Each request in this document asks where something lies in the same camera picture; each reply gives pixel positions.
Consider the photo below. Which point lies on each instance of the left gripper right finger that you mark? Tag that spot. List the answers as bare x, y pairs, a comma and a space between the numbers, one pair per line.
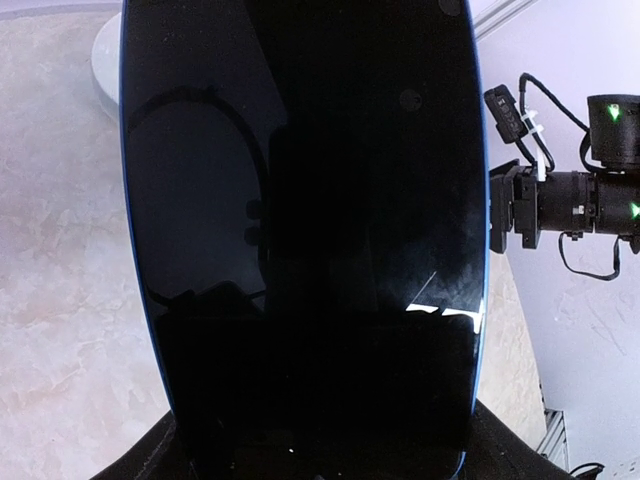
495, 452

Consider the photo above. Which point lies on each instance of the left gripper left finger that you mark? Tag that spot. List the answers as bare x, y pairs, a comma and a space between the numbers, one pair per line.
159, 455

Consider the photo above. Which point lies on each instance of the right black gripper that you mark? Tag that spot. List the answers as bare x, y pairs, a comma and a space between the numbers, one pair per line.
573, 203

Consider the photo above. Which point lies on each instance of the blue-edged black phone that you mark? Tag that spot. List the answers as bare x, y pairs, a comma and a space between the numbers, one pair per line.
307, 195

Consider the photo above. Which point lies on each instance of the white bowl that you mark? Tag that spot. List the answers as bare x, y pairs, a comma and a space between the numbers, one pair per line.
105, 66

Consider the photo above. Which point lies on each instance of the front aluminium rail frame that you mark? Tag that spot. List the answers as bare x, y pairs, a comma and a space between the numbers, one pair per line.
554, 445

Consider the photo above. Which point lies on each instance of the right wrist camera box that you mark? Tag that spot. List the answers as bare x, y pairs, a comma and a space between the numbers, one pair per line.
614, 131

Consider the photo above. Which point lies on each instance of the right aluminium corner post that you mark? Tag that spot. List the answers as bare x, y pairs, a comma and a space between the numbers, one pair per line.
496, 14

